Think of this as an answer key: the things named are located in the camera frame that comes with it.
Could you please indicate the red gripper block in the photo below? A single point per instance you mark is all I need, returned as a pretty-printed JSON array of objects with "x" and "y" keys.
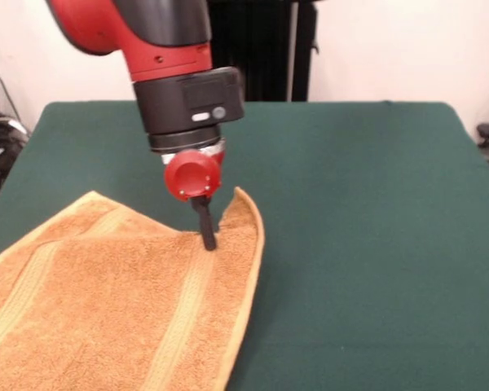
[{"x": 191, "y": 175}]

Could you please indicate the tan terry towel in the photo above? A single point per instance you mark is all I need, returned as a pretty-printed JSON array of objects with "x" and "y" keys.
[{"x": 106, "y": 305}]

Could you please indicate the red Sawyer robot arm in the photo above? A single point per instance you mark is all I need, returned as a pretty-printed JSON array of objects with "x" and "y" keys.
[{"x": 167, "y": 61}]

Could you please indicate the dark green table cloth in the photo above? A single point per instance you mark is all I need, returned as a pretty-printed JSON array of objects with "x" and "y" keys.
[{"x": 371, "y": 224}]

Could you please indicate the black plug adapter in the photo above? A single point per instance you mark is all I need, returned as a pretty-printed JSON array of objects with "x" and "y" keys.
[{"x": 487, "y": 130}]

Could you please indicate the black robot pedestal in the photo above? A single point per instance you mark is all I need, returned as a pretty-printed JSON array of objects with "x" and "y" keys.
[{"x": 269, "y": 49}]

